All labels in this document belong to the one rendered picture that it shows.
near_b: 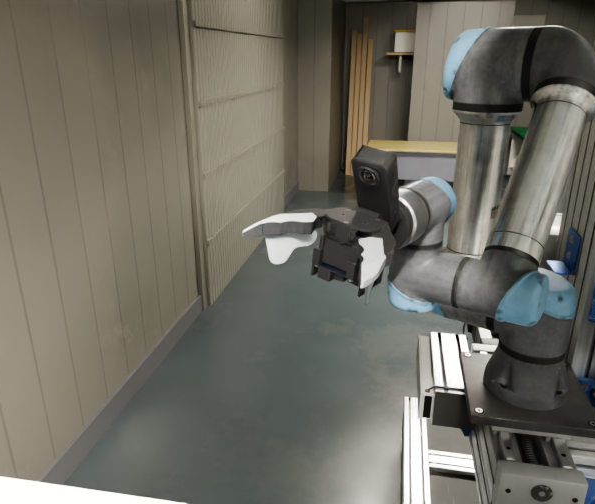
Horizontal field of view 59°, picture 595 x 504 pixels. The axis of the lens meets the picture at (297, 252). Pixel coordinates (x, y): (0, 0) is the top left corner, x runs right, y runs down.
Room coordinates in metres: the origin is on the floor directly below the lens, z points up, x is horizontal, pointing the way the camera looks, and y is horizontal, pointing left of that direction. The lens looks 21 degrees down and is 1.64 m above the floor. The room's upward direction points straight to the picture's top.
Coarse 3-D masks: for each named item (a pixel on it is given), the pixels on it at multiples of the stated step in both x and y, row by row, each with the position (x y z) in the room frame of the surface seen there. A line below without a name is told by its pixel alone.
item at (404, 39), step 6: (396, 30) 7.37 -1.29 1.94; (402, 30) 7.36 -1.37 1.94; (408, 30) 7.34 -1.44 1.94; (414, 30) 7.33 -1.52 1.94; (396, 36) 7.38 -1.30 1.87; (402, 36) 7.37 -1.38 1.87; (408, 36) 7.35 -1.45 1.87; (414, 36) 7.34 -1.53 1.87; (396, 42) 7.38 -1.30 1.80; (402, 42) 7.37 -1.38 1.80; (408, 42) 7.35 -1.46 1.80; (396, 48) 7.38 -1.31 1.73; (402, 48) 7.36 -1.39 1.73; (408, 48) 7.35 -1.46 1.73
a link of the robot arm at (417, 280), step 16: (400, 256) 0.70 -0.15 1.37; (416, 256) 0.69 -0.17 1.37; (432, 256) 0.69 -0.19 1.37; (448, 256) 0.69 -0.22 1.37; (464, 256) 0.70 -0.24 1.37; (400, 272) 0.70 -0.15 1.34; (416, 272) 0.69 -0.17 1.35; (432, 272) 0.68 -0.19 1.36; (448, 272) 0.67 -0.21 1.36; (400, 288) 0.70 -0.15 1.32; (416, 288) 0.69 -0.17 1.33; (432, 288) 0.67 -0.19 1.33; (448, 288) 0.66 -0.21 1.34; (400, 304) 0.70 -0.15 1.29; (416, 304) 0.69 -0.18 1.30; (432, 304) 0.70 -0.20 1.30; (448, 304) 0.67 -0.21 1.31
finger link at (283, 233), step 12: (276, 216) 0.57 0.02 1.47; (288, 216) 0.57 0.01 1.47; (300, 216) 0.57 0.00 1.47; (312, 216) 0.58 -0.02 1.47; (252, 228) 0.54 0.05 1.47; (264, 228) 0.54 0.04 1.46; (276, 228) 0.55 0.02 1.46; (288, 228) 0.56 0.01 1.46; (300, 228) 0.56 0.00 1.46; (312, 228) 0.56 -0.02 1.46; (276, 240) 0.56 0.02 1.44; (288, 240) 0.57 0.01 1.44; (300, 240) 0.57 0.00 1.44; (312, 240) 0.58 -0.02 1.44; (276, 252) 0.57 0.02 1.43; (288, 252) 0.57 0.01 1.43
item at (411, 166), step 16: (368, 144) 6.20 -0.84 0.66; (384, 144) 6.20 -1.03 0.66; (400, 144) 6.20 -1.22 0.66; (416, 144) 6.20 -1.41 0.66; (432, 144) 6.20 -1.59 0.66; (448, 144) 6.20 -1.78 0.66; (400, 160) 5.93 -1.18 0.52; (416, 160) 5.90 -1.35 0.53; (432, 160) 5.86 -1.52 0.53; (448, 160) 5.83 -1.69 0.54; (400, 176) 5.93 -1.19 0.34; (416, 176) 5.90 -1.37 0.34; (432, 176) 5.86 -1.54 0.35; (448, 176) 5.83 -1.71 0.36
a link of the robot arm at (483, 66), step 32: (480, 32) 0.93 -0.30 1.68; (512, 32) 0.90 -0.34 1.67; (448, 64) 0.93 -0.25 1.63; (480, 64) 0.90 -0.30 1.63; (512, 64) 0.87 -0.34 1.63; (448, 96) 0.96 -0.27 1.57; (480, 96) 0.89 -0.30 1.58; (512, 96) 0.89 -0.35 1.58; (480, 128) 0.91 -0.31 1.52; (480, 160) 0.90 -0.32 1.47; (480, 192) 0.90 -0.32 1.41; (480, 224) 0.90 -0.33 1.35; (480, 256) 0.90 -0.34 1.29; (480, 320) 0.87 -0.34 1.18
